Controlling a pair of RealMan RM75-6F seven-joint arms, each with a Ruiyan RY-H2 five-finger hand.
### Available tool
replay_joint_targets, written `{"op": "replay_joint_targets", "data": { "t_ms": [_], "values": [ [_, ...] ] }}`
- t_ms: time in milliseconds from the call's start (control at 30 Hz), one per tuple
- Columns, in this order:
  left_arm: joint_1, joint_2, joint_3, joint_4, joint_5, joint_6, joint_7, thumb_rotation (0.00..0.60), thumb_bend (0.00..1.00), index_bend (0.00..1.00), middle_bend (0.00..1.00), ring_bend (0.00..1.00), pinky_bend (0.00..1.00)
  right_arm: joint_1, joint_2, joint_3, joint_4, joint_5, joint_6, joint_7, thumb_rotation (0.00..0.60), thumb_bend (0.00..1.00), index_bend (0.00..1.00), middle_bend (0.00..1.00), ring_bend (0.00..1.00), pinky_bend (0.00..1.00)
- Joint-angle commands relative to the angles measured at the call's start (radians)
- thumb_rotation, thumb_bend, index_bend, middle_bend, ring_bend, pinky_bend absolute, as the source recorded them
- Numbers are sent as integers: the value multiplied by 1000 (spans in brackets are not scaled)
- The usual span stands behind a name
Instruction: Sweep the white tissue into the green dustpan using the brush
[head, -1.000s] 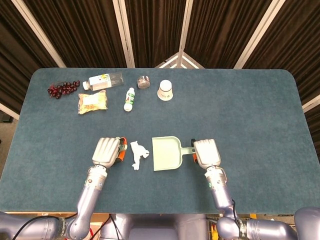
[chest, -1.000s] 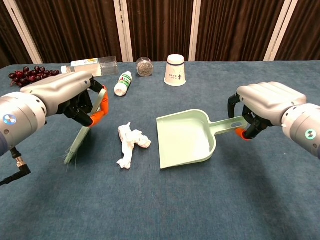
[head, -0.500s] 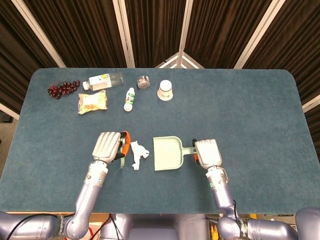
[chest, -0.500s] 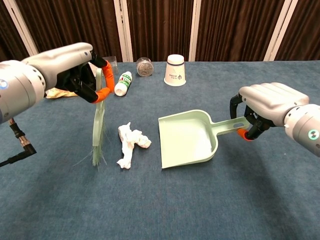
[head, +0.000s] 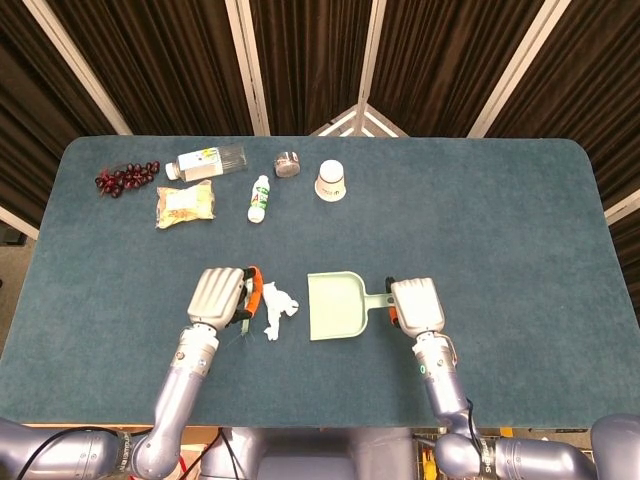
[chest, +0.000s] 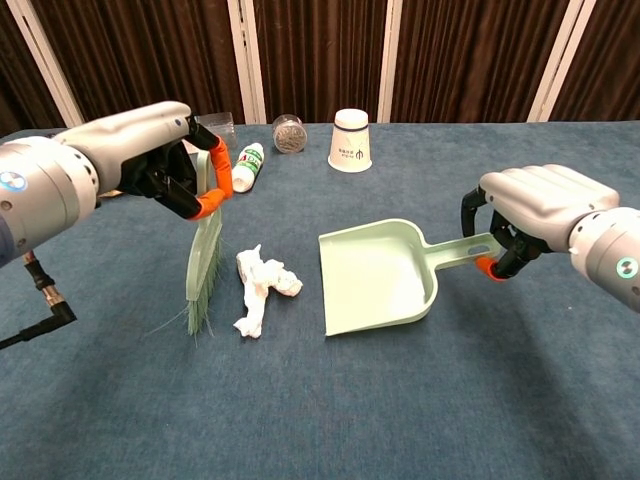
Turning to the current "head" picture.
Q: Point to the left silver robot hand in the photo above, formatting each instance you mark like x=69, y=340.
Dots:
x=215, y=295

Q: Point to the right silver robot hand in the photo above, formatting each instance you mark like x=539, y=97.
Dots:
x=417, y=305

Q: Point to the mint green hand broom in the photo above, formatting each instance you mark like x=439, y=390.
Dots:
x=245, y=327

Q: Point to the white tissue paper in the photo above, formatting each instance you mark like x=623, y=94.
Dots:
x=275, y=305

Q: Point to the mint green dustpan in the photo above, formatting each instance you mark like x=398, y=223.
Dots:
x=335, y=305

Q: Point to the left lavender robot arm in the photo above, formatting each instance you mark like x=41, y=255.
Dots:
x=180, y=385

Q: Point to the right lavender robot arm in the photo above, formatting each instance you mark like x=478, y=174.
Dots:
x=445, y=385

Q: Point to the blue table cloth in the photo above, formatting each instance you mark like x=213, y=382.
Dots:
x=450, y=240

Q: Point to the packaged bread in wrapper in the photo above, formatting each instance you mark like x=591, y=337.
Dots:
x=185, y=205

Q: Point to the small white green bottle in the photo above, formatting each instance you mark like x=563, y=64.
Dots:
x=259, y=200

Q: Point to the clear plastic water bottle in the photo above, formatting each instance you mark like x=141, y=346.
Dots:
x=205, y=162

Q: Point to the dark red grape bunch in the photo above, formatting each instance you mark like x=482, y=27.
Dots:
x=125, y=177

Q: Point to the upturned white paper cup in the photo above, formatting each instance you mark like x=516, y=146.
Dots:
x=330, y=182

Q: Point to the red and white bag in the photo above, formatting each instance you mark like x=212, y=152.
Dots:
x=192, y=462

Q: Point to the lavender robot torso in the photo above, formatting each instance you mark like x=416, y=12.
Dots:
x=300, y=455

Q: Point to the white triangular screen foot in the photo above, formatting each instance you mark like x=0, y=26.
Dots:
x=361, y=117

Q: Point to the dark brown curtain panel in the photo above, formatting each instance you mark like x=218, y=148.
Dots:
x=165, y=60
x=310, y=55
x=440, y=55
x=600, y=90
x=30, y=100

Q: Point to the white screen frame post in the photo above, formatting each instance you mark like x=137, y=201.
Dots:
x=80, y=65
x=371, y=50
x=515, y=70
x=247, y=65
x=17, y=222
x=622, y=209

